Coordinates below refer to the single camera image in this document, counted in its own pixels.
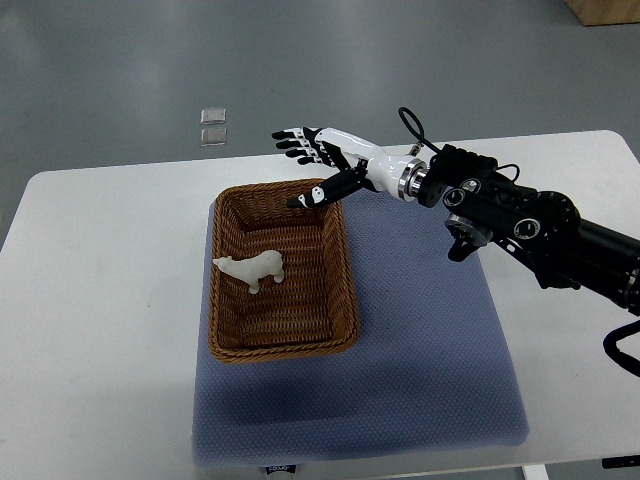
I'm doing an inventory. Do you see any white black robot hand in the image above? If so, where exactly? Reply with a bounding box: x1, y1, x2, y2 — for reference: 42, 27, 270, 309
272, 127, 428, 209

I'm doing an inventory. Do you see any white bear figurine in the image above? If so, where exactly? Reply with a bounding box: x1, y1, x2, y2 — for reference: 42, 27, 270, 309
212, 250, 285, 294

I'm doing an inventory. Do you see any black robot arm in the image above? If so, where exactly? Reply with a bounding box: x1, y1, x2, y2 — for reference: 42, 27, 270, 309
398, 107, 639, 315

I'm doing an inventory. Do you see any brown wicker basket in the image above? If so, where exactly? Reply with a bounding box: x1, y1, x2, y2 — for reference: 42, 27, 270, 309
206, 179, 360, 364

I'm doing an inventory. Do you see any upper grey floor plate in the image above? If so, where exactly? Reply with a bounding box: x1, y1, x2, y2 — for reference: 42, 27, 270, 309
200, 107, 226, 125

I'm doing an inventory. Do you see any blue quilted mat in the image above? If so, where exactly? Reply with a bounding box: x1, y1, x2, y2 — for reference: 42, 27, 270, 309
192, 182, 529, 469

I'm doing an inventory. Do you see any wooden box corner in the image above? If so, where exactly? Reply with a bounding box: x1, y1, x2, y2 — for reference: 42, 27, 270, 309
565, 0, 639, 26

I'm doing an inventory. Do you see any black label tag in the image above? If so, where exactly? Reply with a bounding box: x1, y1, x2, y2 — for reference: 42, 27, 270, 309
264, 464, 297, 476

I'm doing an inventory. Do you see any black table control panel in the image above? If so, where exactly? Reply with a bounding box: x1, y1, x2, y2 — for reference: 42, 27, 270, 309
601, 455, 640, 469

